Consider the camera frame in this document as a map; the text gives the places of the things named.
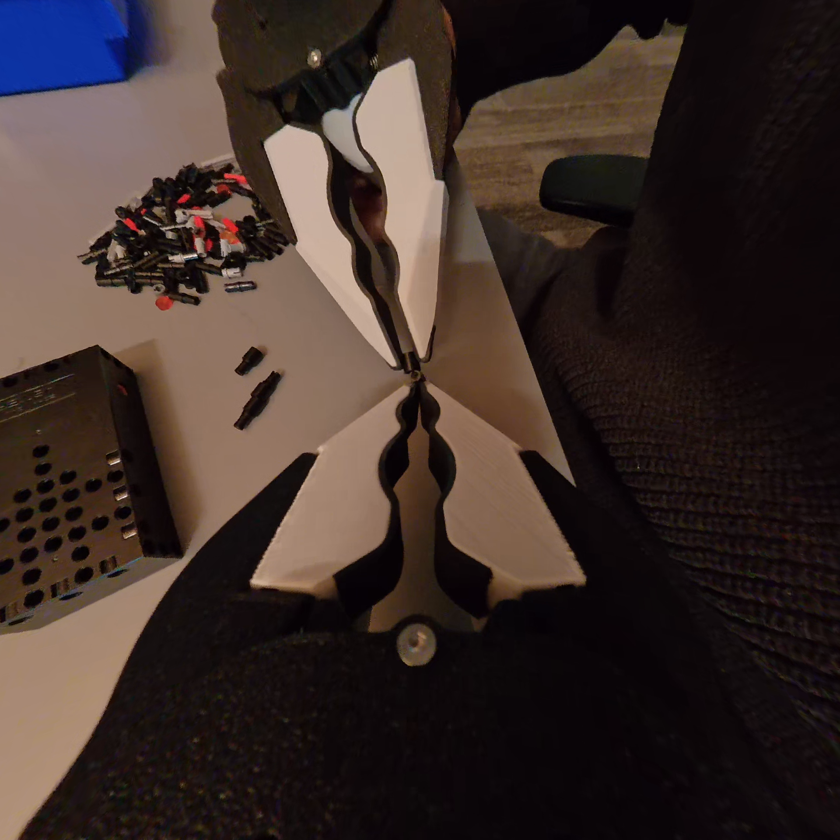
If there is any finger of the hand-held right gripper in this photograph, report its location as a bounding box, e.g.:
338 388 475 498
354 58 452 362
262 121 406 370

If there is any person's right forearm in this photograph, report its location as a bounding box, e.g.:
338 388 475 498
451 0 693 122

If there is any pile of small plastic pins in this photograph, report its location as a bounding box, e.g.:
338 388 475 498
79 161 293 309

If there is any black perforated plastic block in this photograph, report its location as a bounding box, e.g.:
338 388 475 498
0 346 183 634

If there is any black chair armrest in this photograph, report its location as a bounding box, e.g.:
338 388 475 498
539 155 651 228

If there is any blue storage bin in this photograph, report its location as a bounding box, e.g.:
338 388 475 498
0 0 148 97

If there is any long black joined pin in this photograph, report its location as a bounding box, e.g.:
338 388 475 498
234 371 283 431

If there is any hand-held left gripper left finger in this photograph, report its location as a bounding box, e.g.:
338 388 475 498
248 382 420 619

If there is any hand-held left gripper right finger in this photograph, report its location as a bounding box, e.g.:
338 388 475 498
420 382 588 619

